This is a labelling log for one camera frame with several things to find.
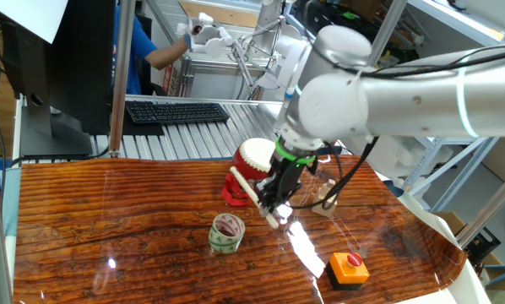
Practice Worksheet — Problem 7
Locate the white wooden drumstick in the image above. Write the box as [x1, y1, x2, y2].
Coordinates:
[229, 166, 280, 231]

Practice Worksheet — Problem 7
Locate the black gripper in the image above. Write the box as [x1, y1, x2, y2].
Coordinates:
[256, 155, 311, 216]

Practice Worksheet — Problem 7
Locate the black plastic crate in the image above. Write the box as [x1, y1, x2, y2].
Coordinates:
[463, 227, 502, 265]

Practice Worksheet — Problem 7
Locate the black camera cable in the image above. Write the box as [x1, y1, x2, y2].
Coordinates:
[288, 41, 505, 211]

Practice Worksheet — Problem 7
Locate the bare person forearm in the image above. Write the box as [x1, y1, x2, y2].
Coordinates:
[144, 35, 190, 71]

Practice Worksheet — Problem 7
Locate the white haptic control device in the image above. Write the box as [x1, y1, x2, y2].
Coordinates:
[176, 12, 279, 100]

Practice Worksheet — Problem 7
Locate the green flange ring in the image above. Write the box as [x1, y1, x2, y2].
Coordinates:
[274, 138, 317, 166]

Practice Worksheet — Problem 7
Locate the orange emergency stop button box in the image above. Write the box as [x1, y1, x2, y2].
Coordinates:
[324, 252, 371, 291]

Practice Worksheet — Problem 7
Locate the person in blue shirt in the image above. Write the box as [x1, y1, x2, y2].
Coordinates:
[112, 3, 159, 96]

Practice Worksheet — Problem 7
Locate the white paper sheet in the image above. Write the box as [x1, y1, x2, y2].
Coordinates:
[0, 0, 70, 45]

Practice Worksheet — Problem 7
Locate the wooden block with peg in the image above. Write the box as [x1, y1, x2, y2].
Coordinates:
[311, 179, 339, 218]

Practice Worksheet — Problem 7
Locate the cardboard box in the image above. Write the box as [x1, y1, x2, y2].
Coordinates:
[429, 210, 505, 292]

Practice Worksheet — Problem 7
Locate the patterned adhesive tape roll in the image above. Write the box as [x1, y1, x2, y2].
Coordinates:
[207, 213, 247, 255]

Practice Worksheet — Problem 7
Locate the wood grain table mat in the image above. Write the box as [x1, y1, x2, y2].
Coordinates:
[14, 154, 469, 304]

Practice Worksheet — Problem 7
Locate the red drum with strap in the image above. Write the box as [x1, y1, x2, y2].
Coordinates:
[220, 137, 279, 207]

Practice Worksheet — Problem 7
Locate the metal shelf rack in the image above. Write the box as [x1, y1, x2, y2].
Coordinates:
[370, 0, 505, 212]

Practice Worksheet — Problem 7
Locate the black mouse pad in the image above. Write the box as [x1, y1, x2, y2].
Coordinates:
[121, 107, 166, 137]

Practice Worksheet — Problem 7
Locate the white foam block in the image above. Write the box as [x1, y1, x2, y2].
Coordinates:
[340, 134, 454, 178]

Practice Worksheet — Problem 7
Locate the black monitor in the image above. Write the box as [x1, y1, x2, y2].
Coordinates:
[0, 0, 117, 158]

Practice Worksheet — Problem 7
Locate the black keyboard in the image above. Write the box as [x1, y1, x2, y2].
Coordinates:
[124, 100, 231, 125]

